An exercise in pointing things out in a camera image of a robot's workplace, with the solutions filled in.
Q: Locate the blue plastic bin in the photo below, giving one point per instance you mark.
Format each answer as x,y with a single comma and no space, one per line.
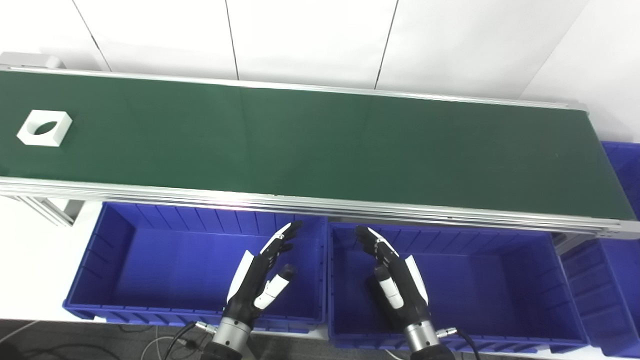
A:
475,290
615,280
175,270

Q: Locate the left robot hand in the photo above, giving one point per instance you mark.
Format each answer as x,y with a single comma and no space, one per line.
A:
252,285

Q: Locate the grey conveyor motor housing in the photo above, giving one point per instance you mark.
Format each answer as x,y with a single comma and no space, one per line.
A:
35,60

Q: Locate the aluminium conveyor leg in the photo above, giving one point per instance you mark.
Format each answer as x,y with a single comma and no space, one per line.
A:
52,210
570,242

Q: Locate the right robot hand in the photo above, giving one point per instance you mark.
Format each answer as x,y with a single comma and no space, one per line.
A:
400,292

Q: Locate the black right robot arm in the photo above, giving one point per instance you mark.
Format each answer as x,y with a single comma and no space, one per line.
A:
425,342

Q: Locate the green conveyor belt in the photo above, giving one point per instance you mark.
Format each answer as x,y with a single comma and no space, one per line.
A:
320,145

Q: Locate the white square part with hole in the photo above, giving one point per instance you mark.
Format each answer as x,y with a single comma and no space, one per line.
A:
59,131

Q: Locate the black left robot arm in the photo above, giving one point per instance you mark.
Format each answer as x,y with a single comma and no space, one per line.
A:
230,337

